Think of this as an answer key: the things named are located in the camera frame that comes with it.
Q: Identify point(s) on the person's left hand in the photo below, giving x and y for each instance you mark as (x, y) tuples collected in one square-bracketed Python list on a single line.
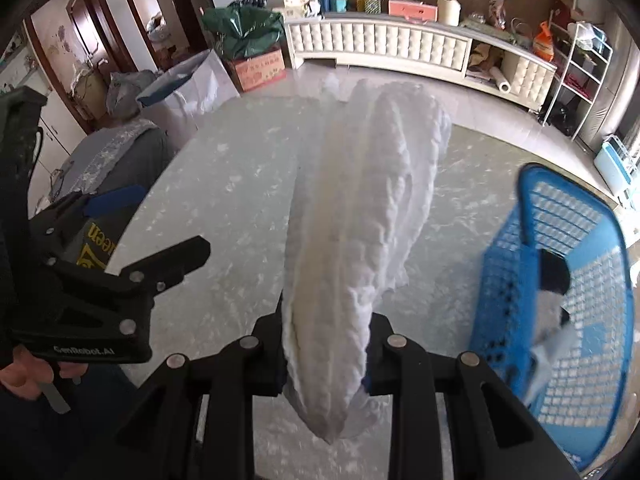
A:
[(26, 373)]

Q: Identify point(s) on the grey chair with lace cover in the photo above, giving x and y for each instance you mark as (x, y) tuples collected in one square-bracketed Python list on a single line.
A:
[(132, 154)]

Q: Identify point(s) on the white quilted cloth bundle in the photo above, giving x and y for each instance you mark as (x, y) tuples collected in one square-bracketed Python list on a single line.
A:
[(363, 192)]

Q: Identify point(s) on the cream plastic jug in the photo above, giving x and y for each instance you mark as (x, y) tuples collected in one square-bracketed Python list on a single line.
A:
[(448, 12)]

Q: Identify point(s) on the light blue storage box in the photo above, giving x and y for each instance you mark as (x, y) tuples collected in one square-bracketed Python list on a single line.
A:
[(617, 168)]

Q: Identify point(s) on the orange bag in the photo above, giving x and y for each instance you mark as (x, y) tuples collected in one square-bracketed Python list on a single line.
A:
[(543, 45)]

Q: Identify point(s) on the red printed cardboard box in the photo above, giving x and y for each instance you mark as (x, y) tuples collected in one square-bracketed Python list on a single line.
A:
[(252, 73)]

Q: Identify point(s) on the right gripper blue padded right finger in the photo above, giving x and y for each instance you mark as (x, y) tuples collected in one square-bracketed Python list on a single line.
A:
[(457, 413)]

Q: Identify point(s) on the blue plastic laundry basket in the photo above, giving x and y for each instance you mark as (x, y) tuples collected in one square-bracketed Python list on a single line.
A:
[(580, 404)]

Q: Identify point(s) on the white tufted TV cabinet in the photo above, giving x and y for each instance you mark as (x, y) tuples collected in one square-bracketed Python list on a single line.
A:
[(454, 54)]

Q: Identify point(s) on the tall silver air conditioner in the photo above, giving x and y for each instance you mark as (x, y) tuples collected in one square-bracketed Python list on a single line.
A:
[(618, 85)]

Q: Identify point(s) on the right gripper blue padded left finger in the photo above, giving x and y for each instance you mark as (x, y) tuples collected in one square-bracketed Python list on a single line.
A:
[(194, 419)]

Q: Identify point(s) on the white paper shopping bag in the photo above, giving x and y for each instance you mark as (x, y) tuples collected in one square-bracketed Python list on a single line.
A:
[(181, 101)]

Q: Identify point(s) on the orange pink box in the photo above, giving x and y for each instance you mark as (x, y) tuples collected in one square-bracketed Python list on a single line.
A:
[(412, 10)]

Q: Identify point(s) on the grey stained felt pad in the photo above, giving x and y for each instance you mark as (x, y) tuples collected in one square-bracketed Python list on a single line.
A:
[(550, 316)]

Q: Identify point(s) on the white metal shelf rack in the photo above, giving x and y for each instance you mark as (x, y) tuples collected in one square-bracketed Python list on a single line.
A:
[(582, 57)]

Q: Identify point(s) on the black plush toy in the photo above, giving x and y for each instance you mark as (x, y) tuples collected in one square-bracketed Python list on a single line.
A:
[(554, 274)]

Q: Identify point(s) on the green plastic bag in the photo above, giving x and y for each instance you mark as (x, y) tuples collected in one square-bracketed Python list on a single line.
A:
[(242, 32)]

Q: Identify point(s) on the light blue cloth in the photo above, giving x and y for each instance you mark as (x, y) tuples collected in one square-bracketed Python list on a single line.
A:
[(555, 346)]

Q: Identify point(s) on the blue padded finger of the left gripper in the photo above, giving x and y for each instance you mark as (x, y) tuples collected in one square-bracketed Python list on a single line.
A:
[(106, 203), (154, 274)]

